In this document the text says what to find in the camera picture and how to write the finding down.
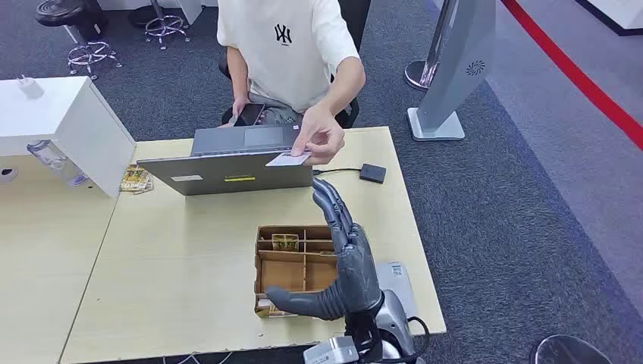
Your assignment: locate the grey kiosk stand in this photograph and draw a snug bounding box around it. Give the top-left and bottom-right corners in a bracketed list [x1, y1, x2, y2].
[406, 0, 498, 143]

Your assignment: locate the person's right hand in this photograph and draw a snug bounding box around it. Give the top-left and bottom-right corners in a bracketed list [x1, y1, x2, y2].
[231, 95, 252, 127]

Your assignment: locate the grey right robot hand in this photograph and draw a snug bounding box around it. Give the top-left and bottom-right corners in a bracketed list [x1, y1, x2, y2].
[265, 178, 385, 322]

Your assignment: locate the black seat chrome stool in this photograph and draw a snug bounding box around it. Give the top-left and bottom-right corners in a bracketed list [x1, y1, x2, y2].
[35, 0, 123, 81]

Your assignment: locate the white cabinet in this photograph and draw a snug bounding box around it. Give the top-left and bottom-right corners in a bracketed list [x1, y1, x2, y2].
[98, 0, 205, 25]

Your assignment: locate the chrome stool base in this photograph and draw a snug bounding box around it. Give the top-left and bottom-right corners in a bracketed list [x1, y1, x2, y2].
[144, 0, 192, 52]

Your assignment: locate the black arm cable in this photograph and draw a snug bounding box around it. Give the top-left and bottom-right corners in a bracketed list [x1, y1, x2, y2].
[387, 315, 431, 364]

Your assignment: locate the red barrier strip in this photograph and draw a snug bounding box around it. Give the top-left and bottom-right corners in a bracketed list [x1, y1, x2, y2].
[501, 0, 643, 152]

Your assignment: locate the person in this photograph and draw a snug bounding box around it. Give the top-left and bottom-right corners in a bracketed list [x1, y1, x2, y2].
[215, 0, 367, 167]

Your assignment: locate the white charger plug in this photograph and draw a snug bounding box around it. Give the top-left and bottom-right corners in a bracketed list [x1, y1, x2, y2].
[17, 74, 45, 100]

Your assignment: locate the white desk shelf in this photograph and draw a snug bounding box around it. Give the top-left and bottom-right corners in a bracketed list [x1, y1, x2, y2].
[0, 76, 136, 199]

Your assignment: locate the person's left hand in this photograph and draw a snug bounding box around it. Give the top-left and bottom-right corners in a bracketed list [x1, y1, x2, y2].
[290, 102, 347, 167]

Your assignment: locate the white counter black base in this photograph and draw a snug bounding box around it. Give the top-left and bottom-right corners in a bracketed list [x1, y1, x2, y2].
[575, 0, 643, 37]

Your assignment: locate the chrome stanchion post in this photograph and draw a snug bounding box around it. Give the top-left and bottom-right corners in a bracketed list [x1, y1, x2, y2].
[404, 0, 458, 93]

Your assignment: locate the clear plastic bottle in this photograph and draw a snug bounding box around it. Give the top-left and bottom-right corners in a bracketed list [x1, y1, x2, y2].
[26, 140, 89, 188]

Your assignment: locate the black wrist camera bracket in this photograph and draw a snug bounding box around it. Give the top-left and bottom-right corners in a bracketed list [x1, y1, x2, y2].
[344, 312, 384, 360]

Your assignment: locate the white ID card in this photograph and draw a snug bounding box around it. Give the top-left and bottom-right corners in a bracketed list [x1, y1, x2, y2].
[265, 152, 312, 168]

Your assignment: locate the black card reader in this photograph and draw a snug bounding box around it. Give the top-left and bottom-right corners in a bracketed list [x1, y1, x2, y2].
[359, 163, 387, 185]

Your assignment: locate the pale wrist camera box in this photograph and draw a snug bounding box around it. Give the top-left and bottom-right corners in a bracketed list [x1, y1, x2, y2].
[303, 335, 360, 364]

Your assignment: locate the grey paper sheet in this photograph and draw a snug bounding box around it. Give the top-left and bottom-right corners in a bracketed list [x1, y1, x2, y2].
[374, 261, 419, 319]

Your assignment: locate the black office chair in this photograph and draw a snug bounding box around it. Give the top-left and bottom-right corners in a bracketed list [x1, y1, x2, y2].
[218, 0, 373, 130]

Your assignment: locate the round black stool seat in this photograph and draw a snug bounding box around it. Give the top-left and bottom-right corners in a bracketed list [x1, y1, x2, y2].
[529, 334, 614, 364]

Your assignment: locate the grey laptop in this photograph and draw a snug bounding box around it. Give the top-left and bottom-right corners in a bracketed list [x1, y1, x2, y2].
[136, 123, 315, 197]

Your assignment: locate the dark smartphone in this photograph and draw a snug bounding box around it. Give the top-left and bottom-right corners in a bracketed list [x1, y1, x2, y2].
[233, 102, 265, 127]

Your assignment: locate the wooden compartment organizer box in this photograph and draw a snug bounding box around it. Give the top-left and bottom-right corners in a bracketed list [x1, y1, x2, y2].
[253, 224, 353, 319]

